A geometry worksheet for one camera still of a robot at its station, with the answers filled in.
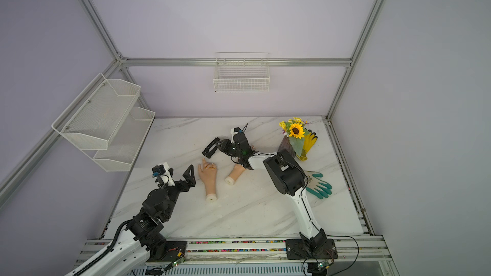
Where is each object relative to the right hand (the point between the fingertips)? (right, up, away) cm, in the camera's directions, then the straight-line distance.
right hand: (217, 145), depth 99 cm
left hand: (-10, -9, -21) cm, 25 cm away
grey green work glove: (+49, -19, -10) cm, 54 cm away
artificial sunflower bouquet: (+38, +8, -17) cm, 42 cm away
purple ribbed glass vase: (+34, +1, -15) cm, 37 cm away
